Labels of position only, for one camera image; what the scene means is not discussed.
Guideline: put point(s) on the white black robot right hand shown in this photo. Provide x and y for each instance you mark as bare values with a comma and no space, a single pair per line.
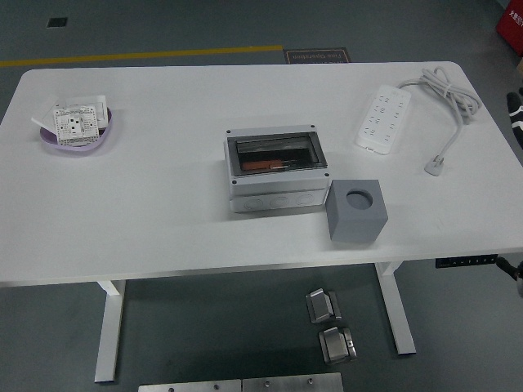
515,112

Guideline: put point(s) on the orange cylinder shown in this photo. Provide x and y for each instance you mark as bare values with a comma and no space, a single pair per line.
263,165

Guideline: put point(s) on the grey electrical box clear lid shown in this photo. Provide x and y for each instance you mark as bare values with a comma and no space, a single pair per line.
261,192

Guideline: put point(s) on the red box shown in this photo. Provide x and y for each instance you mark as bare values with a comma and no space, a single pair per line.
512,28

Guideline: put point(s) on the grey cube with round hole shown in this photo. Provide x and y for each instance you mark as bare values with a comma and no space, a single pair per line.
353,222

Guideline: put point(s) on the tan cardboard piece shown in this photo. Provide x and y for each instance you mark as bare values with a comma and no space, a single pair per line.
520,66

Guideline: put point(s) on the white power strip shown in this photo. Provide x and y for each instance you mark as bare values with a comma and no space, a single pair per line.
384,118

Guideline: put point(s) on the black table control panel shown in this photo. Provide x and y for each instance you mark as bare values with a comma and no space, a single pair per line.
466,261

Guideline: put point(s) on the dark floor sign with lettering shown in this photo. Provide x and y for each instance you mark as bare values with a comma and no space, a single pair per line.
316,56

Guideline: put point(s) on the white table leg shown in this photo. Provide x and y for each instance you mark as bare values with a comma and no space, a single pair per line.
109,335
398,318

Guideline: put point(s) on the small metal block fixture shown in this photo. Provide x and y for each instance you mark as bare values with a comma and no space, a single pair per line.
335,347
320,306

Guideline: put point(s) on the flat metal plate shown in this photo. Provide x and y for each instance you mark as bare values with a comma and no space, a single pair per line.
290,384
188,386

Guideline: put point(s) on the yellow floor tape line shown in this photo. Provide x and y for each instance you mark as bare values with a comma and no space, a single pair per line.
143,54

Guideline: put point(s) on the purple plastic bowl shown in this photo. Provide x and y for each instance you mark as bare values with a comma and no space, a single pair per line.
77,149

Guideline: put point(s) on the white socket panel with holes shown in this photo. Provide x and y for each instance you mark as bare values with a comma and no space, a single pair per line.
71,122

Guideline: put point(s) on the dark floor hatch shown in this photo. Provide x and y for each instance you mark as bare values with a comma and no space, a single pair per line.
57,22

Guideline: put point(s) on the white flat cover plate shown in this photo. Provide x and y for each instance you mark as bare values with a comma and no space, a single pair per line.
41,121

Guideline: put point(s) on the white blank switch plate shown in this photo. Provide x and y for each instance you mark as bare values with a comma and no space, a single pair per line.
88,100

